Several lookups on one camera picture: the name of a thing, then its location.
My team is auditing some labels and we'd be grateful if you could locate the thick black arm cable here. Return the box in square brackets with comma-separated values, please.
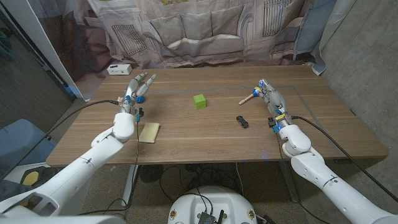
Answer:
[0, 99, 121, 181]
[290, 115, 398, 203]

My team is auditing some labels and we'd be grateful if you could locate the black round fan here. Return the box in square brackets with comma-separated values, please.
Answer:
[139, 164, 164, 184]

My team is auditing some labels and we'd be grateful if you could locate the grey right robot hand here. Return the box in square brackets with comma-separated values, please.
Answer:
[257, 78, 289, 118]

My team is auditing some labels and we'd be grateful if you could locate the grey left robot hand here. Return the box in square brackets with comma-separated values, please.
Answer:
[119, 72, 157, 115]

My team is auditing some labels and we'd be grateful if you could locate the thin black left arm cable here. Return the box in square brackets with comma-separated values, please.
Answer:
[77, 116, 141, 216]

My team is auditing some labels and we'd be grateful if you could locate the printed sofa backdrop cloth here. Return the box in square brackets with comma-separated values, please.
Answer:
[29, 0, 338, 100]

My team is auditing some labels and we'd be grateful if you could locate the black toy car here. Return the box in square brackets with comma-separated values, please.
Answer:
[236, 115, 249, 129]

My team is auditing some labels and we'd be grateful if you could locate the green block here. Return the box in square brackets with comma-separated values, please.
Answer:
[193, 93, 207, 110]

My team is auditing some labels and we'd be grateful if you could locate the black torso module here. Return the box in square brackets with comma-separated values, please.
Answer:
[197, 210, 224, 224]

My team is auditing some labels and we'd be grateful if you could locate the white power strip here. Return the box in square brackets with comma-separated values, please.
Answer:
[106, 63, 132, 76]

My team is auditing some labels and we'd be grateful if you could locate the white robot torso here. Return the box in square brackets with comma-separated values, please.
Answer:
[167, 185, 258, 224]

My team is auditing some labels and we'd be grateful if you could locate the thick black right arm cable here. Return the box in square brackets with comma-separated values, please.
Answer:
[290, 115, 398, 203]

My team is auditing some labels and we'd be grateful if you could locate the yellow sticky note pad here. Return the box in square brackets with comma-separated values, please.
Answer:
[138, 122, 160, 144]

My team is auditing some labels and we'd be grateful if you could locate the wooden maraca with coloured head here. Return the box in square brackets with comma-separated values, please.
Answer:
[238, 86, 262, 106]

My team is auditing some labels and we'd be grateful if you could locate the white partition frame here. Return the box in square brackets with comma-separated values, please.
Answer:
[0, 0, 85, 100]

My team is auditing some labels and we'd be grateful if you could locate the yellow and black foot pedal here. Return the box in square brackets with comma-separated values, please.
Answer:
[20, 166, 60, 187]

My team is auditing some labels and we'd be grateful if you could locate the white table leg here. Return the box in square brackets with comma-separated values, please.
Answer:
[121, 164, 139, 208]

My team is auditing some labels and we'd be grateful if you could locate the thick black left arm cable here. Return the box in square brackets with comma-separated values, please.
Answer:
[0, 99, 121, 181]

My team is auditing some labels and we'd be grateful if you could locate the teal green garment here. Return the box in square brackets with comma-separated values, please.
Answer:
[0, 29, 15, 63]

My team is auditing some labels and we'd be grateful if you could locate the grey table leg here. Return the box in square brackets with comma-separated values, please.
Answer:
[279, 160, 300, 203]

